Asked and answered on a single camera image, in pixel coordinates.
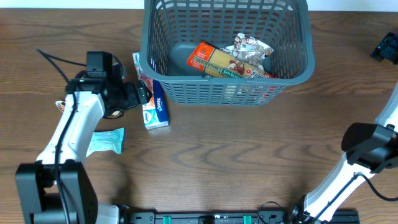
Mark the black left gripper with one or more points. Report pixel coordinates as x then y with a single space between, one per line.
134 98

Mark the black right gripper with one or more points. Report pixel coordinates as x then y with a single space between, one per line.
385 48

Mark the Kleenex tissue multipack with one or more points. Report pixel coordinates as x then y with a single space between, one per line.
155 114

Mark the teal snack bar wrapper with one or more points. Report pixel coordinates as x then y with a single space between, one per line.
107 141

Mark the orange San Remo pasta pack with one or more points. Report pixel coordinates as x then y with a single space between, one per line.
216 63

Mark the white brown snack bag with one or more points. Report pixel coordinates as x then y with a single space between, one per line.
249 49

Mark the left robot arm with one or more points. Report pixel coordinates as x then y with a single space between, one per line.
56 188

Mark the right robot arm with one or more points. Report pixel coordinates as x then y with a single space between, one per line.
368 149

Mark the grey plastic basket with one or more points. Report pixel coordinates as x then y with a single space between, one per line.
172 30

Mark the crumpled beige snack bag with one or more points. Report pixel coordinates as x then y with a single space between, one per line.
62 105

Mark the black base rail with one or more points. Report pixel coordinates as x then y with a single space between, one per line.
271 215

